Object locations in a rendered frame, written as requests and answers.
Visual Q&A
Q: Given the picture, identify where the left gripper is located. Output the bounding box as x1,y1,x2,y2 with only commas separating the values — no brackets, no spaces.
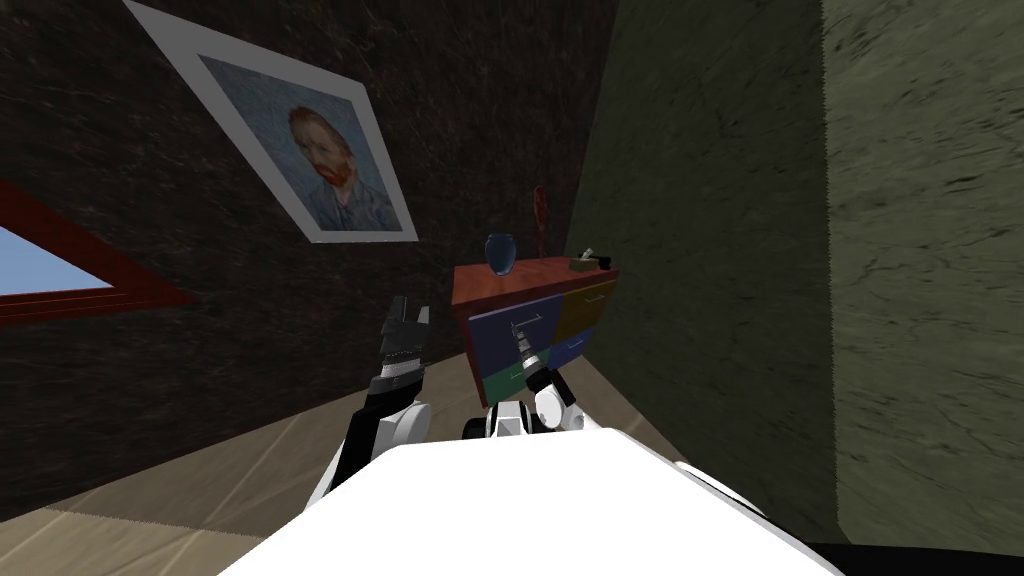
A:
379,296,433,363

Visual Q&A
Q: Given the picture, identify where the purple drawer front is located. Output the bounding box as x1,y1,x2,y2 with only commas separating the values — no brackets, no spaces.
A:
467,294,567,379

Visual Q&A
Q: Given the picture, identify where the green drawer front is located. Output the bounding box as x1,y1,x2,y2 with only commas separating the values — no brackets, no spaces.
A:
479,347,555,406

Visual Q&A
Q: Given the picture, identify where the blue drawer front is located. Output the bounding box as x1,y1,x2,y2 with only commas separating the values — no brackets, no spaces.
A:
547,326,598,374

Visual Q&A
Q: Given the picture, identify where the brown drawer front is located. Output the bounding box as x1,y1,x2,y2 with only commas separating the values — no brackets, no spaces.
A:
555,278,619,347

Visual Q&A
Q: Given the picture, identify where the red-brown chest of drawers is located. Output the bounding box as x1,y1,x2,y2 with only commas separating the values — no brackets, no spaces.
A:
450,255,621,409

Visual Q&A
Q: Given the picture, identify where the dark blue vase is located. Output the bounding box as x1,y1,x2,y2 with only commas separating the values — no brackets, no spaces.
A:
483,232,519,278

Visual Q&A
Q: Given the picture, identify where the olive tissue box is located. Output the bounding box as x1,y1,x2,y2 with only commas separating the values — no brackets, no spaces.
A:
567,247,613,274

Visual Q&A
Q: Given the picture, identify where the tall red statuette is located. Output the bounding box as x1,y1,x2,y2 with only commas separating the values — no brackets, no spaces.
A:
532,185,552,260

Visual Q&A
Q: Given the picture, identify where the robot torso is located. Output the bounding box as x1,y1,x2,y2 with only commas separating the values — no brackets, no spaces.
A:
214,399,851,576

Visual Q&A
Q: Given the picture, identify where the framed portrait painting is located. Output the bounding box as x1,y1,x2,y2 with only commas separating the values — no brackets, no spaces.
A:
122,0,421,245

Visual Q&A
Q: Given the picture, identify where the red framed window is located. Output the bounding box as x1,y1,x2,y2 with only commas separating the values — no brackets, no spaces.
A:
0,179,198,328

